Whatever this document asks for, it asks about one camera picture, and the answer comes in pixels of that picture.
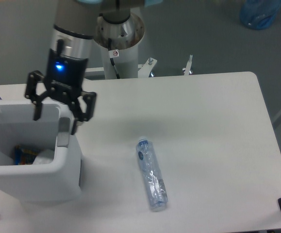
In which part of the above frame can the crushed clear plastic bottle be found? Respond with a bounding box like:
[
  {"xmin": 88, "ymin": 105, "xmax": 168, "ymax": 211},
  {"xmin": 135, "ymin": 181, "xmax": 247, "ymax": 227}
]
[{"xmin": 135, "ymin": 136, "xmax": 168, "ymax": 212}]

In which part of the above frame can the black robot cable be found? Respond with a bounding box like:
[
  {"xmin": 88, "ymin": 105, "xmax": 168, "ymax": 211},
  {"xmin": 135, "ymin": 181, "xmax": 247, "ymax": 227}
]
[{"xmin": 107, "ymin": 38, "xmax": 120, "ymax": 79}]

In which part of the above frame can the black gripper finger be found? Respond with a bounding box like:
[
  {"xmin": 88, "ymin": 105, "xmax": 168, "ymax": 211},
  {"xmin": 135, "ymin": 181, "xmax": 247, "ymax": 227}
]
[
  {"xmin": 65, "ymin": 91, "xmax": 97, "ymax": 135},
  {"xmin": 25, "ymin": 70, "xmax": 51, "ymax": 121}
]

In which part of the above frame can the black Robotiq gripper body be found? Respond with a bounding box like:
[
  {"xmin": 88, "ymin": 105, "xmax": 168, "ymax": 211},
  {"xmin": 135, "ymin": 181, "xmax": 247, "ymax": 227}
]
[{"xmin": 43, "ymin": 49, "xmax": 89, "ymax": 105}]

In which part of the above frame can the colourful snack wrapper in bin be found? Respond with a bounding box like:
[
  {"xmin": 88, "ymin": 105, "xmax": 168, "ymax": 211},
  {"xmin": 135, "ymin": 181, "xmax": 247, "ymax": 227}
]
[{"xmin": 14, "ymin": 145, "xmax": 42, "ymax": 165}]

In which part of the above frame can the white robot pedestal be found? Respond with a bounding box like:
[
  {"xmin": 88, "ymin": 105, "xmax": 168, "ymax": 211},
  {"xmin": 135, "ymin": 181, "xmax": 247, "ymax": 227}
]
[{"xmin": 85, "ymin": 13, "xmax": 157, "ymax": 80}]

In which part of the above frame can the white plastic wrapper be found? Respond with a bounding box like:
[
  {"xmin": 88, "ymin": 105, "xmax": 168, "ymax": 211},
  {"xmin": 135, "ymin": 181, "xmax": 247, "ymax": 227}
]
[{"xmin": 33, "ymin": 149, "xmax": 55, "ymax": 165}]

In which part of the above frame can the white trash can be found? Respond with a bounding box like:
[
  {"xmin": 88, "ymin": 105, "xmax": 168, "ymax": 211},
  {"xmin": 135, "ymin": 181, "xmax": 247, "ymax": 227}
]
[{"xmin": 0, "ymin": 100, "xmax": 82, "ymax": 201}]

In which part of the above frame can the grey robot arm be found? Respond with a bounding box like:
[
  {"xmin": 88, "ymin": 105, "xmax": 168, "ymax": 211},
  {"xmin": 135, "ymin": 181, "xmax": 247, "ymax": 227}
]
[{"xmin": 24, "ymin": 0, "xmax": 157, "ymax": 134}]

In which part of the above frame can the blue plastic bag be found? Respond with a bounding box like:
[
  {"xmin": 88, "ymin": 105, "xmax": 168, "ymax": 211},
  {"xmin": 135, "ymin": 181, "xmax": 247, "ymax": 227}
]
[{"xmin": 239, "ymin": 0, "xmax": 281, "ymax": 30}]

